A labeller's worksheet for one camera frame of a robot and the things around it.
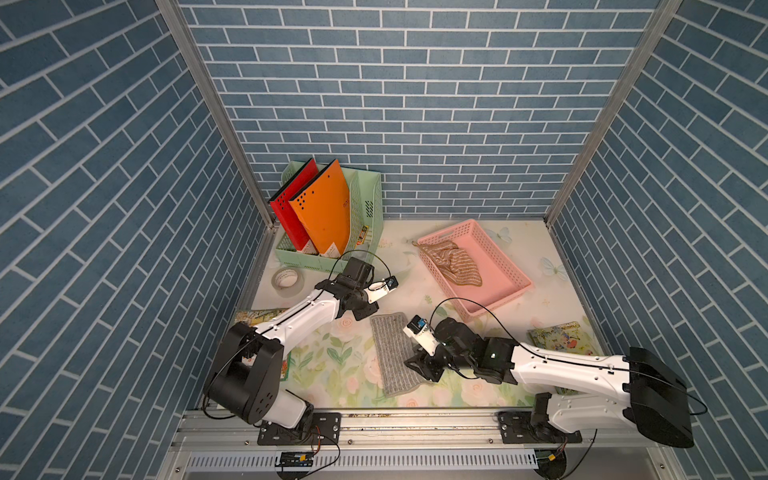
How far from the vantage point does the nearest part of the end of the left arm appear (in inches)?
24.9

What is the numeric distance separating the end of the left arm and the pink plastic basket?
28 centimetres

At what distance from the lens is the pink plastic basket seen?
95cm
